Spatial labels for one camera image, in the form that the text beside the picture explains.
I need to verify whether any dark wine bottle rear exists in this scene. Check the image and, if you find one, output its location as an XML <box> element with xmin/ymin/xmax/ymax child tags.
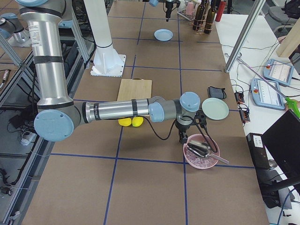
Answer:
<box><xmin>193</xmin><ymin>0</ymin><xmax>206</xmax><ymax>30</ymax></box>

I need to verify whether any bamboo cutting board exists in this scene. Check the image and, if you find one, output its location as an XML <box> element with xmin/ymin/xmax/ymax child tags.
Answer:
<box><xmin>117</xmin><ymin>79</ymin><xmax>152</xmax><ymax>101</ymax></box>

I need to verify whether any metal scoop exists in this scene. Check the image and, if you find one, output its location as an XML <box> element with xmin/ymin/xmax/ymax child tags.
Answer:
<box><xmin>187</xmin><ymin>140</ymin><xmax>229</xmax><ymax>164</ymax></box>

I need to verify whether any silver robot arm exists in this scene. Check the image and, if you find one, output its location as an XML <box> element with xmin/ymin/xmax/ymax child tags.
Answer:
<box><xmin>18</xmin><ymin>0</ymin><xmax>200</xmax><ymax>142</ymax></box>
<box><xmin>149</xmin><ymin>0</ymin><xmax>180</xmax><ymax>22</ymax></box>

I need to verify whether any light green plate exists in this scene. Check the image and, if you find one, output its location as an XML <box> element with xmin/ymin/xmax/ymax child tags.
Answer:
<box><xmin>202</xmin><ymin>97</ymin><xmax>229</xmax><ymax>120</ymax></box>

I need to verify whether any yellow lemon near board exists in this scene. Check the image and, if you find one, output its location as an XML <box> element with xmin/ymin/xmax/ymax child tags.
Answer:
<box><xmin>132</xmin><ymin>117</ymin><xmax>144</xmax><ymax>127</ymax></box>

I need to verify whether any yellow lemon outer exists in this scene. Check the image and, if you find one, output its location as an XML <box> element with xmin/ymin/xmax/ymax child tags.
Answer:
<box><xmin>118</xmin><ymin>118</ymin><xmax>132</xmax><ymax>127</ymax></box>

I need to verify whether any black monitor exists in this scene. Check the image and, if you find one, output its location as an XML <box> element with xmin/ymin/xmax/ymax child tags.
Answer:
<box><xmin>262</xmin><ymin>110</ymin><xmax>300</xmax><ymax>178</ymax></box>

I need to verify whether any dark wine bottle front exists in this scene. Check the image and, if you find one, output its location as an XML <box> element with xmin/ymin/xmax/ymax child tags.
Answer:
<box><xmin>204</xmin><ymin>0</ymin><xmax>217</xmax><ymax>34</ymax></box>

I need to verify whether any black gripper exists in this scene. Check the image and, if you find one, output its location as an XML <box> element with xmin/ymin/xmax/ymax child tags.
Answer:
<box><xmin>163</xmin><ymin>0</ymin><xmax>180</xmax><ymax>22</ymax></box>
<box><xmin>175</xmin><ymin>118</ymin><xmax>194</xmax><ymax>143</ymax></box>

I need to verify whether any teach pendant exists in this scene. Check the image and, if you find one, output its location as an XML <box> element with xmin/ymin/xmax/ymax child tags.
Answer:
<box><xmin>263</xmin><ymin>59</ymin><xmax>294</xmax><ymax>86</ymax></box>
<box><xmin>250</xmin><ymin>78</ymin><xmax>285</xmax><ymax>110</ymax></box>

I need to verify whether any red bottle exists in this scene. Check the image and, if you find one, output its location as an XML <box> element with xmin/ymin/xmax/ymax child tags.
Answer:
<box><xmin>215</xmin><ymin>0</ymin><xmax>226</xmax><ymax>22</ymax></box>

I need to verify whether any light blue plate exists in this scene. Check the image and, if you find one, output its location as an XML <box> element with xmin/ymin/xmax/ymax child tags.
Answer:
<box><xmin>154</xmin><ymin>29</ymin><xmax>173</xmax><ymax>42</ymax></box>

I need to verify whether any copper wire bottle rack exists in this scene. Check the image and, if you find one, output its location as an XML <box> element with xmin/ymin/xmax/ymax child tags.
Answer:
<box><xmin>195</xmin><ymin>9</ymin><xmax>208</xmax><ymax>34</ymax></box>

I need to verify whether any pink bowl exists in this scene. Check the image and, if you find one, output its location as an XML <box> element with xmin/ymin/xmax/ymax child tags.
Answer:
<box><xmin>183</xmin><ymin>134</ymin><xmax>220</xmax><ymax>169</ymax></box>

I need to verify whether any teach pendant far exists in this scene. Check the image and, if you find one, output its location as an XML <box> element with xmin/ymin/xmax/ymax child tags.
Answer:
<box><xmin>263</xmin><ymin>59</ymin><xmax>294</xmax><ymax>86</ymax></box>

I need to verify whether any dark wine bottle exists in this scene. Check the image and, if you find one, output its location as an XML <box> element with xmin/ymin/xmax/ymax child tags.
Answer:
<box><xmin>204</xmin><ymin>0</ymin><xmax>217</xmax><ymax>34</ymax></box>
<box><xmin>193</xmin><ymin>0</ymin><xmax>206</xmax><ymax>30</ymax></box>

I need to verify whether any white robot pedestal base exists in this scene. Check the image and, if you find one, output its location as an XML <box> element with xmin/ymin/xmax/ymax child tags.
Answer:
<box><xmin>84</xmin><ymin>0</ymin><xmax>126</xmax><ymax>77</ymax></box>

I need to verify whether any pink cup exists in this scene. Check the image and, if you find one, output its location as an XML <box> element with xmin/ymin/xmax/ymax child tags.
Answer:
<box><xmin>185</xmin><ymin>2</ymin><xmax>194</xmax><ymax>15</ymax></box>

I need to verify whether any metal rod green tip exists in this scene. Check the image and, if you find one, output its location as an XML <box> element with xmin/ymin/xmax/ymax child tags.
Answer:
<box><xmin>224</xmin><ymin>53</ymin><xmax>298</xmax><ymax>118</ymax></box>

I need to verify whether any teach pendant near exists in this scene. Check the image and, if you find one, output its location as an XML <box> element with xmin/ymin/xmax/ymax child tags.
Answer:
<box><xmin>250</xmin><ymin>78</ymin><xmax>285</xmax><ymax>110</ymax></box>

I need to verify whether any grey folded cloth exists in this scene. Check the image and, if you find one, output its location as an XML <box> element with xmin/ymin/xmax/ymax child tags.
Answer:
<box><xmin>207</xmin><ymin>86</ymin><xmax>227</xmax><ymax>99</ymax></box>

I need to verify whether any aluminium frame post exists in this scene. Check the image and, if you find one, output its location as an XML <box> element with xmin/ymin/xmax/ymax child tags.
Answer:
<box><xmin>225</xmin><ymin>0</ymin><xmax>266</xmax><ymax>73</ymax></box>

